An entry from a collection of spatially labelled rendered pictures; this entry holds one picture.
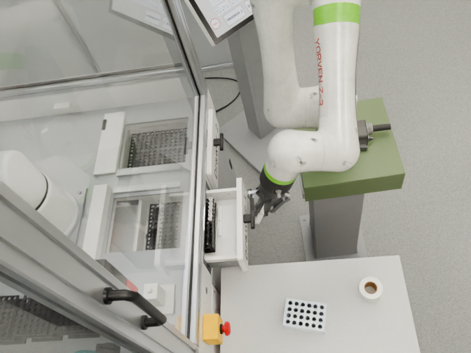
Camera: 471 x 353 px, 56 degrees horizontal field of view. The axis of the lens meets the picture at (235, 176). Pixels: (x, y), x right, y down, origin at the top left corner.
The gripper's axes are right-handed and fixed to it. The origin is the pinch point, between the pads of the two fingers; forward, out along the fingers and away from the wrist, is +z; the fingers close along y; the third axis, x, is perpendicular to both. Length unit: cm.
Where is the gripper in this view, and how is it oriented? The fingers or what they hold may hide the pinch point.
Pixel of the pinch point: (258, 214)
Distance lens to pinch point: 140.4
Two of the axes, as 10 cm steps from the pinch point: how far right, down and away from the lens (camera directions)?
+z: -1.8, 5.3, 8.3
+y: 9.8, 0.9, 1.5
